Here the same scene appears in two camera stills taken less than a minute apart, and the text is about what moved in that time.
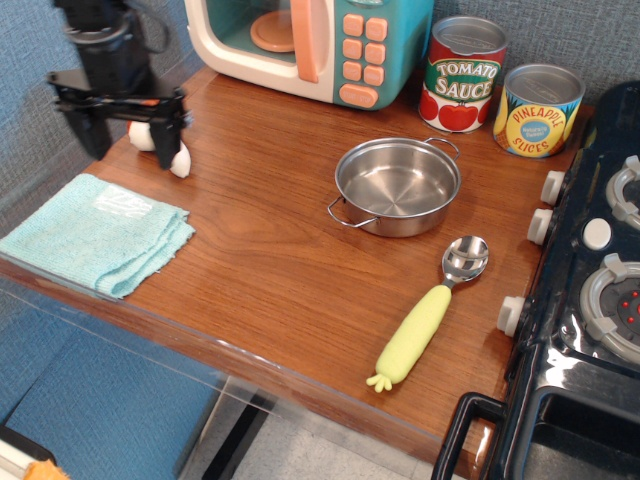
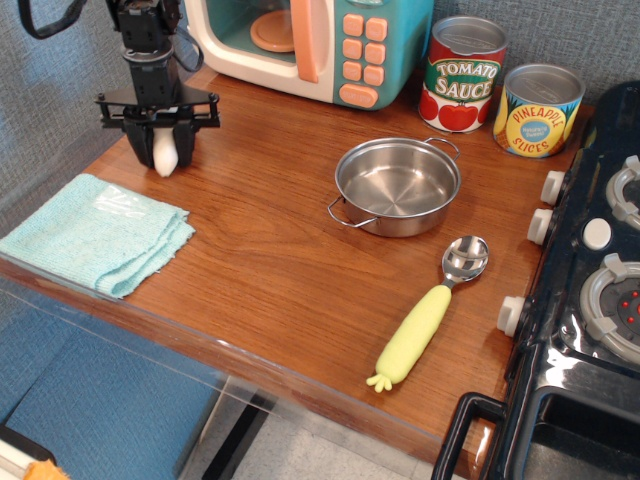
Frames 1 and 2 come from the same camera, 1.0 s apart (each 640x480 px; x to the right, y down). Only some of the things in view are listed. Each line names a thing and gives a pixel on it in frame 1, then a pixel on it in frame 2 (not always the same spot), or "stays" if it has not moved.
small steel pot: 397,186 stays
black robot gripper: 116,39 to 155,94
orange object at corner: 44,470 stays
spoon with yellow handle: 463,259 stays
